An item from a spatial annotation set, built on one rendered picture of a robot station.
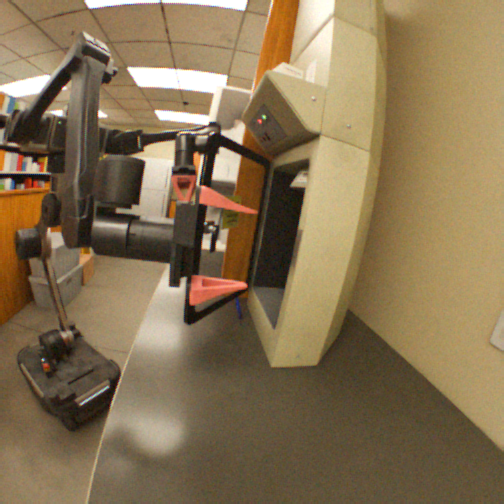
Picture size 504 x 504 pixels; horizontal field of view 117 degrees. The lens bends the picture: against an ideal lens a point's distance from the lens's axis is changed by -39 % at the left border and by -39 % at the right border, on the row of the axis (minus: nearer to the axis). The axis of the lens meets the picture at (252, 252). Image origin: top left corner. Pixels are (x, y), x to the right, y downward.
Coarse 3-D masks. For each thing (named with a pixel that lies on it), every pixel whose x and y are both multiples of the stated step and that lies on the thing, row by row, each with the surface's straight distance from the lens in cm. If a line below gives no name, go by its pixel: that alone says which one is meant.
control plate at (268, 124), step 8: (264, 104) 54; (264, 112) 56; (256, 120) 64; (264, 120) 59; (272, 120) 55; (256, 128) 67; (264, 128) 62; (272, 128) 58; (280, 128) 54; (256, 136) 72; (264, 136) 66; (272, 136) 61; (280, 136) 57; (264, 144) 70; (272, 144) 64
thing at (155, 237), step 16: (176, 208) 28; (144, 224) 30; (160, 224) 30; (176, 224) 28; (144, 240) 30; (160, 240) 29; (176, 240) 29; (128, 256) 32; (144, 256) 31; (160, 256) 30; (176, 256) 29; (176, 272) 30
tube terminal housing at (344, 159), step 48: (336, 48) 56; (336, 96) 50; (384, 96) 74; (336, 144) 47; (336, 192) 46; (336, 240) 47; (288, 288) 48; (336, 288) 51; (288, 336) 51; (336, 336) 73
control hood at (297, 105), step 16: (272, 80) 46; (288, 80) 47; (304, 80) 48; (256, 96) 56; (272, 96) 49; (288, 96) 46; (304, 96) 47; (320, 96) 48; (256, 112) 61; (272, 112) 53; (288, 112) 47; (304, 112) 46; (320, 112) 47; (288, 128) 51; (304, 128) 45; (320, 128) 46; (288, 144) 58
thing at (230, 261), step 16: (208, 144) 47; (224, 160) 52; (240, 160) 57; (224, 176) 52; (240, 176) 58; (256, 176) 66; (224, 192) 53; (240, 192) 59; (256, 192) 67; (208, 208) 49; (256, 208) 69; (224, 224) 55; (240, 224) 62; (208, 240) 51; (224, 240) 57; (240, 240) 64; (208, 256) 53; (224, 256) 59; (240, 256) 66; (208, 272) 54; (224, 272) 61; (240, 272) 69; (208, 304) 59
